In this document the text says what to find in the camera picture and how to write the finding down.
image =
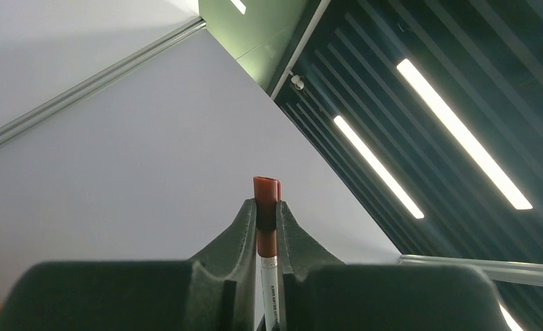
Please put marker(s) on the dark red marker cap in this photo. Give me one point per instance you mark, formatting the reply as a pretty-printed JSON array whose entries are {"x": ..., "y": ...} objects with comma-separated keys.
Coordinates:
[{"x": 267, "y": 194}]

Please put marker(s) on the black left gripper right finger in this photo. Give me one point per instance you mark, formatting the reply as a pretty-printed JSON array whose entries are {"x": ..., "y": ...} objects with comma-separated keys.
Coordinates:
[{"x": 321, "y": 292}]

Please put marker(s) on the white ceiling sensor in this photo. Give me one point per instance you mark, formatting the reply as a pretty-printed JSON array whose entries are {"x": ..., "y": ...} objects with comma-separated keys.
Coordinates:
[{"x": 297, "y": 81}]

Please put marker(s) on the ceiling strip light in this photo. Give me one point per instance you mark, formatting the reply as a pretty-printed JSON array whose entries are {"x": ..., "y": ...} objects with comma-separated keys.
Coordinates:
[
  {"x": 463, "y": 135},
  {"x": 378, "y": 167},
  {"x": 240, "y": 6}
]

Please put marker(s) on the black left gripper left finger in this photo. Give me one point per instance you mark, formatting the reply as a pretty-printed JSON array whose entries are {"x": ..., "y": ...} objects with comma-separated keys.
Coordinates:
[{"x": 212, "y": 290}]

